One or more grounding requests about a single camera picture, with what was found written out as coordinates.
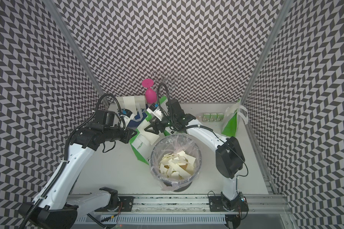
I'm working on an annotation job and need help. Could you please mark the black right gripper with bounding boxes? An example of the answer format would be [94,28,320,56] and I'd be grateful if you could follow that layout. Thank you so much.
[144,114,176,135]

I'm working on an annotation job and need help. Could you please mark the green white takeout bag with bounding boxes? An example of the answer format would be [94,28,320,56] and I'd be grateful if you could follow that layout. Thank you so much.
[130,110,160,165]

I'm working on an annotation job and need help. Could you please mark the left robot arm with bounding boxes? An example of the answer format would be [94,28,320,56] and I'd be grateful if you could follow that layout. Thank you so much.
[19,94,137,229]

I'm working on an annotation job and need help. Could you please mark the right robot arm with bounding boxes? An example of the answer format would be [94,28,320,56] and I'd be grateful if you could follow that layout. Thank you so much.
[144,96,249,216]

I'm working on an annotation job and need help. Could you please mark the blue paper bag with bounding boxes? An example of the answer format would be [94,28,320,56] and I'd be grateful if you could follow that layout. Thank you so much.
[116,95,147,128]

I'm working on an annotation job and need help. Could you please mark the pink plastic wine glass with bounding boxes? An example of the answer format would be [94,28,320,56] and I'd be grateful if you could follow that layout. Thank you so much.
[142,79,157,104]

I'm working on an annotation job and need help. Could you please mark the trash bin with plastic liner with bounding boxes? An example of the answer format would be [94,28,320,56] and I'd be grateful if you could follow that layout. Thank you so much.
[149,134,202,192]

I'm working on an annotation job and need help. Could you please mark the clear bag with snack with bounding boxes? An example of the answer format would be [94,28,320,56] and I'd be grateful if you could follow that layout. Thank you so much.
[196,113,204,122]

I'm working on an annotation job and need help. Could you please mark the shredded receipt pieces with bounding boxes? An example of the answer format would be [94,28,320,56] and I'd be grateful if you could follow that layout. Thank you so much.
[159,151,196,180]

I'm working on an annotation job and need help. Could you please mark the left green juice box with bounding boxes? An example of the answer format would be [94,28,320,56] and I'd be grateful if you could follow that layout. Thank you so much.
[202,113,211,122]

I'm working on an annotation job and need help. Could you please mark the green juice box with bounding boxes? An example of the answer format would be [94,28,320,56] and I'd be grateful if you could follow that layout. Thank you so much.
[216,113,224,122]
[209,113,217,122]
[202,113,211,122]

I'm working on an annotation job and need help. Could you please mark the middle green juice box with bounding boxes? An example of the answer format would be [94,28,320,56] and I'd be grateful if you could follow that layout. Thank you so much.
[209,113,217,122]

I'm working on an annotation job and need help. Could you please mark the right green juice box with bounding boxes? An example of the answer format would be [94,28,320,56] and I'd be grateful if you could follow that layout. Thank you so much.
[216,113,224,122]

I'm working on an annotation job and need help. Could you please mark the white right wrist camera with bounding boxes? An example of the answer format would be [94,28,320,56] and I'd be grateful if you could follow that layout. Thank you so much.
[147,103,163,121]

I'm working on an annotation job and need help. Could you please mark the chrome wire glass rack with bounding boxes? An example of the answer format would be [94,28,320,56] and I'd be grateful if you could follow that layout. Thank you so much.
[152,70,182,97]

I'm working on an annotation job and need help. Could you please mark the green white bag with handles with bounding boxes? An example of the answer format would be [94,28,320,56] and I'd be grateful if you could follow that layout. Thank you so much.
[221,99,248,137]

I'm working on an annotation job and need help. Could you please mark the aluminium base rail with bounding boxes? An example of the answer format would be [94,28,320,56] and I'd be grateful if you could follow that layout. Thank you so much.
[75,192,297,229]

